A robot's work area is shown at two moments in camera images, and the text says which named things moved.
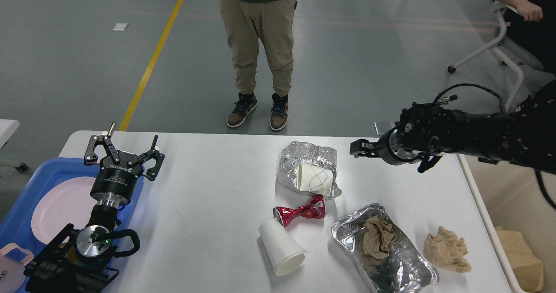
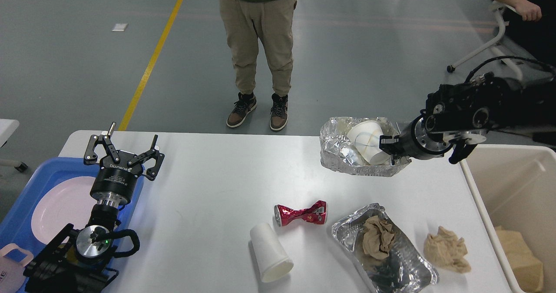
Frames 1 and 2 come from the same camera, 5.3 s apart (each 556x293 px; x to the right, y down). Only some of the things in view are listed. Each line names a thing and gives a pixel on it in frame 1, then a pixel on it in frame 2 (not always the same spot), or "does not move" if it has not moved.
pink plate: [62, 202] does not move
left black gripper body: [113, 182] does not move
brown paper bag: [527, 273] does not move
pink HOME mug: [12, 272] does not move
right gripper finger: [362, 147] to [392, 145]
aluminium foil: [293, 152] to [337, 153]
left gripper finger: [151, 174] does not move
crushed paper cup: [312, 178] to [365, 134]
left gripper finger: [91, 156] does not move
